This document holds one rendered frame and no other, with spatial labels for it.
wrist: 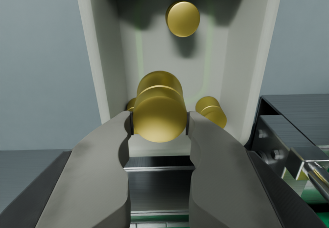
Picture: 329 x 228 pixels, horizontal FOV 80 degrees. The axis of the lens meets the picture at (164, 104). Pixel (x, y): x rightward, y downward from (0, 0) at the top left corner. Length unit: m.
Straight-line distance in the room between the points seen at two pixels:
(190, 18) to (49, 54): 0.20
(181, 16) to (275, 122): 0.16
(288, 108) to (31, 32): 0.36
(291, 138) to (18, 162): 0.39
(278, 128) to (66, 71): 0.29
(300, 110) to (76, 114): 0.33
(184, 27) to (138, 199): 0.21
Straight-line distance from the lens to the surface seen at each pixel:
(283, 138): 0.25
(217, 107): 0.27
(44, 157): 0.39
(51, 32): 0.32
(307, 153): 0.22
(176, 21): 0.22
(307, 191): 0.29
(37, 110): 0.38
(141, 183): 0.30
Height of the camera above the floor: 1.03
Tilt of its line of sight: 63 degrees down
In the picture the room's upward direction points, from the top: 178 degrees clockwise
